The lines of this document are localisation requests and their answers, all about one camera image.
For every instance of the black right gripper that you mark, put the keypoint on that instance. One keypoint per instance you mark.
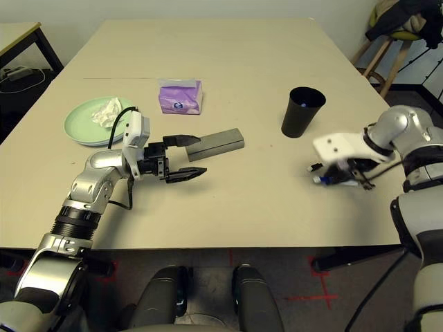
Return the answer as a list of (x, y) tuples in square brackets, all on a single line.
[(349, 169)]

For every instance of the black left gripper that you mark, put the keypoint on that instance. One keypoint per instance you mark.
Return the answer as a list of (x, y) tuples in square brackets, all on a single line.
[(154, 160)]

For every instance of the white pen with blue cap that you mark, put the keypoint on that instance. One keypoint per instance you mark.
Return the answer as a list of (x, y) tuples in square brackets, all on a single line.
[(322, 180)]

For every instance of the white pen with black cap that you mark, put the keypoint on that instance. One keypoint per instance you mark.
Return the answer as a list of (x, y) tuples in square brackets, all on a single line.
[(314, 167)]

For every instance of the grey glasses case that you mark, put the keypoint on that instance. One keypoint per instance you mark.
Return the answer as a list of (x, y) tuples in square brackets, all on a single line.
[(218, 143)]

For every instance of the white tissue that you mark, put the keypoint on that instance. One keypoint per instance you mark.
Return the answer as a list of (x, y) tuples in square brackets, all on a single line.
[(105, 112)]

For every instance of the light green plate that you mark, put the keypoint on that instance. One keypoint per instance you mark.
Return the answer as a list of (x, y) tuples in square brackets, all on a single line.
[(79, 121)]

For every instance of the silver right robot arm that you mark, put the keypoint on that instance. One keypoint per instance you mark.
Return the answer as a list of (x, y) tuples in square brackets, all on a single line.
[(401, 124)]

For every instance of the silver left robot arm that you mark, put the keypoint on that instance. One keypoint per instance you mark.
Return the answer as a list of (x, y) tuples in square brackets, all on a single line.
[(100, 162)]

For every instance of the purple tissue pack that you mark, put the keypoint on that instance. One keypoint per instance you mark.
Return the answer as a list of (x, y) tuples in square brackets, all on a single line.
[(180, 98)]

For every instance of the black plastic cup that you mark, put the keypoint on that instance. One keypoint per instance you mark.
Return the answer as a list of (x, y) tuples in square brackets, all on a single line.
[(297, 121)]

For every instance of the light blue plate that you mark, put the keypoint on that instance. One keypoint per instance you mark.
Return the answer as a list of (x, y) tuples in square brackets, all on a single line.
[(90, 143)]

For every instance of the wooden stool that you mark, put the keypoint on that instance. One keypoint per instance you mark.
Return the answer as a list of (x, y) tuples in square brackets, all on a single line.
[(373, 62)]

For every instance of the black tripod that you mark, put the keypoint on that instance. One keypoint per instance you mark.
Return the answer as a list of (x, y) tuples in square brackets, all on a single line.
[(429, 72)]

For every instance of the dark robot left leg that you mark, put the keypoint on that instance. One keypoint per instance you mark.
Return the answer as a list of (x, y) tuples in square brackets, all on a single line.
[(159, 297)]

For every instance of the dark robot leg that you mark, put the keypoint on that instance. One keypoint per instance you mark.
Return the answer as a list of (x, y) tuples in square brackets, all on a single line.
[(256, 301), (159, 297)]

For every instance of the yellow-green seat cushion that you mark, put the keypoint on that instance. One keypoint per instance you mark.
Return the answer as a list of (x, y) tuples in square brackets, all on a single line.
[(405, 35)]

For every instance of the dark jacket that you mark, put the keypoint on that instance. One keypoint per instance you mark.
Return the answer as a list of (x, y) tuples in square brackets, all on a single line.
[(394, 19)]

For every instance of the beige garment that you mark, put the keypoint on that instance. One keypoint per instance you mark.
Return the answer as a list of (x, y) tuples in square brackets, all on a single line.
[(413, 24)]

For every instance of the dark robot right leg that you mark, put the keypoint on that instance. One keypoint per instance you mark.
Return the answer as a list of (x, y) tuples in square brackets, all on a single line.
[(256, 301)]

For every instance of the grey robot torso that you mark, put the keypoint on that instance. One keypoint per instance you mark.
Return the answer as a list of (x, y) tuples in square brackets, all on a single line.
[(204, 323)]

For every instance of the grey power adapter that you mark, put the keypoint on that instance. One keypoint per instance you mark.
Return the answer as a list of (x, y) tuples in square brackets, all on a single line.
[(17, 73)]

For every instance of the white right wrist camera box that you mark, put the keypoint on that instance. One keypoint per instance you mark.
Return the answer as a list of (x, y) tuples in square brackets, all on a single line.
[(339, 145)]

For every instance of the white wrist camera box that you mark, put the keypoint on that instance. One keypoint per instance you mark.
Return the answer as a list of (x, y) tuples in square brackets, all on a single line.
[(339, 145), (136, 131)]

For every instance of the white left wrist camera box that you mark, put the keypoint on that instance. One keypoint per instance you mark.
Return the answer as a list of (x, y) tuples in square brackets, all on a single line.
[(136, 131)]

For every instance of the beige side table black frame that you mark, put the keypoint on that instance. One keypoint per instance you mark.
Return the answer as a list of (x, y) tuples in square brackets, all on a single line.
[(17, 34)]

